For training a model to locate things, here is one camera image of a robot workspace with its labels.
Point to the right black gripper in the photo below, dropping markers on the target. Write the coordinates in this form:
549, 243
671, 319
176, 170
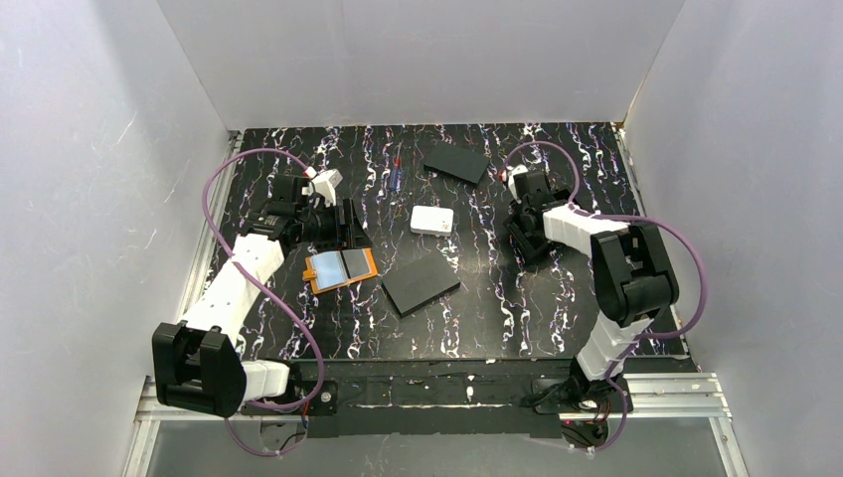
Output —
524, 234

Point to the black plastic box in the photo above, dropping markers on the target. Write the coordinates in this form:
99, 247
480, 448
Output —
528, 237

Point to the left aluminium side rail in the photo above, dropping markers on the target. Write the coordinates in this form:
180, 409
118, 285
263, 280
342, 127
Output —
213, 197

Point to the flat black box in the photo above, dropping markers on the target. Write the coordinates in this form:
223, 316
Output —
457, 162

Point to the aluminium front frame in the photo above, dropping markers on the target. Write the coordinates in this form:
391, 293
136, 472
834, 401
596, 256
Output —
679, 425

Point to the black network switch box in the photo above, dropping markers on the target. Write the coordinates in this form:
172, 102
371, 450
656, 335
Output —
420, 282

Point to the orange leather card holder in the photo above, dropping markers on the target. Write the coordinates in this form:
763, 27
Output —
330, 270

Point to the blue red screwdriver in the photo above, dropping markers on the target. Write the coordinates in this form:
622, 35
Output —
394, 181

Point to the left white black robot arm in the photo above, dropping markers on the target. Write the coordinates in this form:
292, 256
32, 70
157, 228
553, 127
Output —
196, 365

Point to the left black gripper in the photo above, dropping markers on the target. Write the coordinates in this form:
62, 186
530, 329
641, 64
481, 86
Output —
339, 224

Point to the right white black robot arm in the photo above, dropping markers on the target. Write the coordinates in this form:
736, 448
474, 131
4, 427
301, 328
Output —
633, 279

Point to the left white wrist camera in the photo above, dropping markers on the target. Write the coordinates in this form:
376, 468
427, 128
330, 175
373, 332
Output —
323, 183

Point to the white rectangular box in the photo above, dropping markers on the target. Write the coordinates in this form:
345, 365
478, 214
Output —
432, 221

